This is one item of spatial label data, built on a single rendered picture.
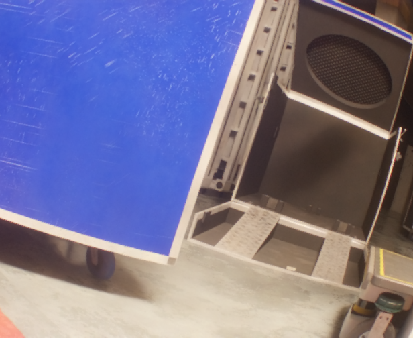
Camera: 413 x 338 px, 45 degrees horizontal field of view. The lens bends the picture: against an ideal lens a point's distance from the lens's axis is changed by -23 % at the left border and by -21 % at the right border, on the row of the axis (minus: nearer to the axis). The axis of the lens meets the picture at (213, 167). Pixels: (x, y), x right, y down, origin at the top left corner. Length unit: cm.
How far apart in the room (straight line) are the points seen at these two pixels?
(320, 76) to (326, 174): 76
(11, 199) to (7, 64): 35
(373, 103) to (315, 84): 52
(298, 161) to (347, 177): 43
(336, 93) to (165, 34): 319
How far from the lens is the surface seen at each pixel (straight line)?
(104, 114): 139
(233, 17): 154
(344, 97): 453
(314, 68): 440
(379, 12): 712
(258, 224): 331
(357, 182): 453
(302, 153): 454
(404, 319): 171
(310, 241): 356
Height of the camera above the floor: 54
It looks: 4 degrees down
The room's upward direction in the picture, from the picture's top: 19 degrees clockwise
